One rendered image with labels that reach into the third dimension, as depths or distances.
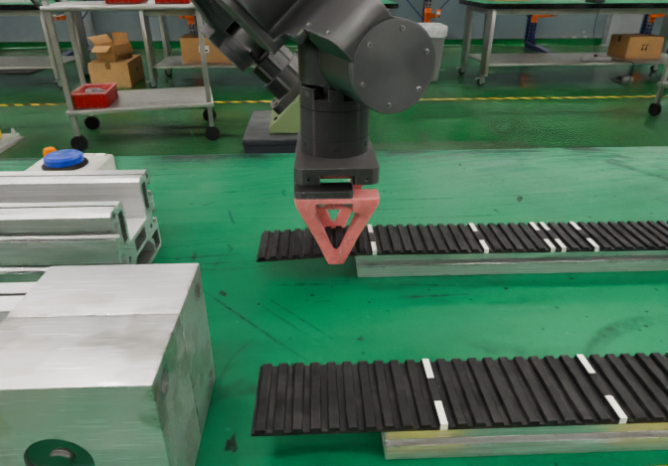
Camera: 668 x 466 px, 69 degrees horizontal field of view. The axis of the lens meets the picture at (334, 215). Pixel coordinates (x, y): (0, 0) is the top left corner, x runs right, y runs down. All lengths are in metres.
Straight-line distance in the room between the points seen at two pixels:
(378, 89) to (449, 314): 0.20
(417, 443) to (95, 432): 0.17
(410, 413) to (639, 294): 0.28
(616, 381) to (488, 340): 0.10
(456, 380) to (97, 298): 0.21
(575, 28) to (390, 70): 8.72
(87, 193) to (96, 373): 0.28
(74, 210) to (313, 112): 0.21
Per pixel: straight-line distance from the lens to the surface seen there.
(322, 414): 0.30
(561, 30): 8.92
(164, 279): 0.30
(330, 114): 0.38
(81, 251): 0.45
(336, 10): 0.32
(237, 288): 0.45
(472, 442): 0.32
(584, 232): 0.52
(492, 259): 0.48
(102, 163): 0.62
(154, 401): 0.24
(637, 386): 0.36
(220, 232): 0.55
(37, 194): 0.53
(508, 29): 8.57
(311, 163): 0.38
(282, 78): 0.89
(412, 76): 0.32
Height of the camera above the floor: 1.03
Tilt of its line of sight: 27 degrees down
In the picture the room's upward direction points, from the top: straight up
